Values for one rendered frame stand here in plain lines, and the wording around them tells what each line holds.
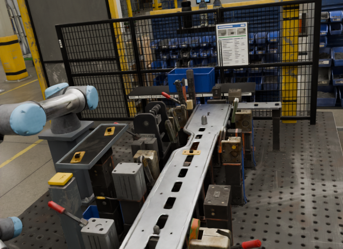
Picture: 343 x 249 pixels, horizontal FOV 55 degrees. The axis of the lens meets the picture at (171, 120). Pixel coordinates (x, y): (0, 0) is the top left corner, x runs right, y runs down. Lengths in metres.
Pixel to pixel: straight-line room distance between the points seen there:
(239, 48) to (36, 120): 1.51
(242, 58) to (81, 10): 2.13
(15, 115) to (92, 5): 2.69
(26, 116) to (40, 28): 3.12
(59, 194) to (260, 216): 0.90
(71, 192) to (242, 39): 1.60
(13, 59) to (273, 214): 8.12
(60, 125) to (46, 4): 2.65
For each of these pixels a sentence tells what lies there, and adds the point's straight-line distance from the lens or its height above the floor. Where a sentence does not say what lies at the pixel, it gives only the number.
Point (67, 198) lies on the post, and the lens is 1.18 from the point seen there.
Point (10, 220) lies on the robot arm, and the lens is 1.34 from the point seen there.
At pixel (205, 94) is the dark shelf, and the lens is 2.24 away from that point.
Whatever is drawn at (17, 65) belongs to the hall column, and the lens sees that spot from 9.15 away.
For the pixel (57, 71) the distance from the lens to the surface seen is 4.34.
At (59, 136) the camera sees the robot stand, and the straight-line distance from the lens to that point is 1.71.
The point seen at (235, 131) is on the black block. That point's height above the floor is 0.99.
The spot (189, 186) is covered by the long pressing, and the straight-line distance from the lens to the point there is 1.29.
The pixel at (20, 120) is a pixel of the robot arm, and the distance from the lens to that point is 1.27.
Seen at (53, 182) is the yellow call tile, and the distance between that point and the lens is 1.18.
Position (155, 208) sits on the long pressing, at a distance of 1.20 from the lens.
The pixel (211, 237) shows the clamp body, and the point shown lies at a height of 1.06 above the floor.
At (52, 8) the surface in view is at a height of 1.65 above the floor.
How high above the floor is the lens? 1.70
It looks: 22 degrees down
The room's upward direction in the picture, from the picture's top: 7 degrees counter-clockwise
